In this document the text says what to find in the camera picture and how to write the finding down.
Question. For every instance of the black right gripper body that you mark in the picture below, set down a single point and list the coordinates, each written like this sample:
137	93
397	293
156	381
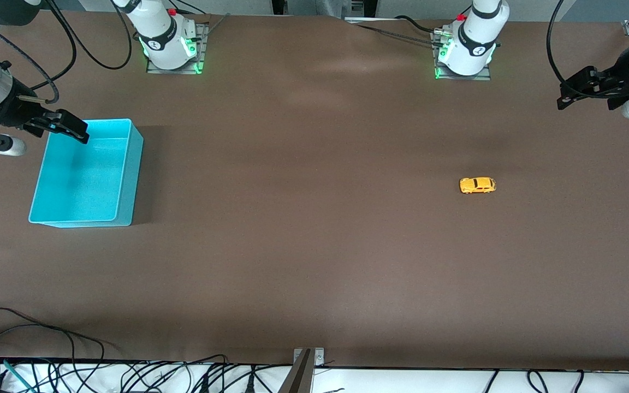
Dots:
18	111

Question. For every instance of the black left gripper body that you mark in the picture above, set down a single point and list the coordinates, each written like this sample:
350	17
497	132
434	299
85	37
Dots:
616	79

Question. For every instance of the yellow beetle toy car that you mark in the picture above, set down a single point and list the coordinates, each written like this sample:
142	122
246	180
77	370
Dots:
477	185

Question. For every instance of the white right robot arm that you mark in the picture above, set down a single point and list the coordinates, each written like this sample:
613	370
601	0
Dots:
161	38

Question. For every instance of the black corrugated conduit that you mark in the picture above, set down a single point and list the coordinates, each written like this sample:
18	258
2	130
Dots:
19	57

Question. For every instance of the teal plastic bin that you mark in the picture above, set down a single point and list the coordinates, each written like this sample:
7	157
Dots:
85	180

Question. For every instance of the brown table mat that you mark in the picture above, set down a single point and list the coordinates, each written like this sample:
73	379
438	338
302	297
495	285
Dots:
314	218

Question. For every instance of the black power plug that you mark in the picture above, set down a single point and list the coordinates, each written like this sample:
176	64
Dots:
250	382
203	383

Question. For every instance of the white lower ledge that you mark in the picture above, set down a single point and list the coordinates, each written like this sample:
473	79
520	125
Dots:
402	382

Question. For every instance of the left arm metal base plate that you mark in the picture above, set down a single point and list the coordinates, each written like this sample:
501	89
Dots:
481	77

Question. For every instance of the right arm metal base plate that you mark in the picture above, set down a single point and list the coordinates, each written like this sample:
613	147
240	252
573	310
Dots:
202	49

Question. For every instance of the grey metal stand post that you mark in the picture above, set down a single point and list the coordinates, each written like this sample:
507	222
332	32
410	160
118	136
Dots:
298	376

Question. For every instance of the grey metal bracket plate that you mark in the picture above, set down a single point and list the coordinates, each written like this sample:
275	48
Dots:
320	357

